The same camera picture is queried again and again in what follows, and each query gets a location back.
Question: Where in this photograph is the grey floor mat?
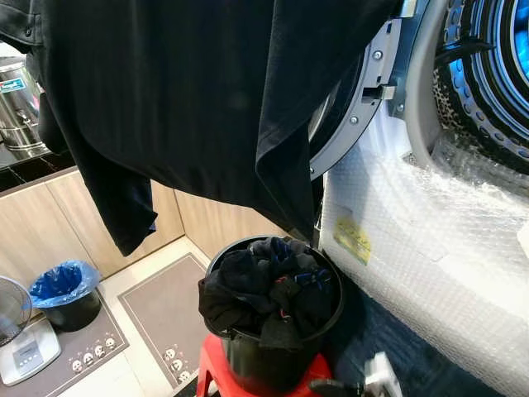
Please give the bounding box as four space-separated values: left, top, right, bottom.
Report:
117 252 217 390
0 289 131 397

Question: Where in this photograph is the leopard print cloth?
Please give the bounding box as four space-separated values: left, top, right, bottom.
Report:
431 0 497 162

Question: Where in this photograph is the yellow warning sticker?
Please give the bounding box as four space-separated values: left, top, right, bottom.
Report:
333 217 373 265

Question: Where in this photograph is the blue bin liner bag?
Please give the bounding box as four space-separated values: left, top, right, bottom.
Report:
29 261 102 309

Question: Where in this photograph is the wooden cabinet with black top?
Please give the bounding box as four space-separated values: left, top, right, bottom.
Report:
0 149 286 290

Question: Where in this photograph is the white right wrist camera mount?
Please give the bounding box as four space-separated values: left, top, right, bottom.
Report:
364 352 403 397

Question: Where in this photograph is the grey round washer door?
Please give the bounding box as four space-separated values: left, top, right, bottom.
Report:
308 0 431 181

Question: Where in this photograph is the bubble-wrapped white washing machine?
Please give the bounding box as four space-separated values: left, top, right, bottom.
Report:
310 0 529 397

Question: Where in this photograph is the black garment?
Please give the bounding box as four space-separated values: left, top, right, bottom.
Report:
0 0 406 257

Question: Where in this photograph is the red plastic stool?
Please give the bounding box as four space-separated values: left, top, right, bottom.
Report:
195 333 333 397

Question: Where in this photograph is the wire guard fan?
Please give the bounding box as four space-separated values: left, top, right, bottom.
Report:
0 275 34 348

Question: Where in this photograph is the small black waste bin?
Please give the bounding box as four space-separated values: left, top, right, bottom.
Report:
41 289 104 333

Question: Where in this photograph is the black drum paddle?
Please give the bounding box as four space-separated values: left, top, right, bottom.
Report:
434 36 498 69

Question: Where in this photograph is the stainless steel urn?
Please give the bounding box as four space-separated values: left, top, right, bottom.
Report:
0 56 50 162

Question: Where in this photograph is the pile of dark clothes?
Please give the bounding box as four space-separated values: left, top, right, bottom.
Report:
198 238 338 348

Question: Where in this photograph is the black laundry bucket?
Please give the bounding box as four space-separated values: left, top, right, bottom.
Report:
203 236 346 396

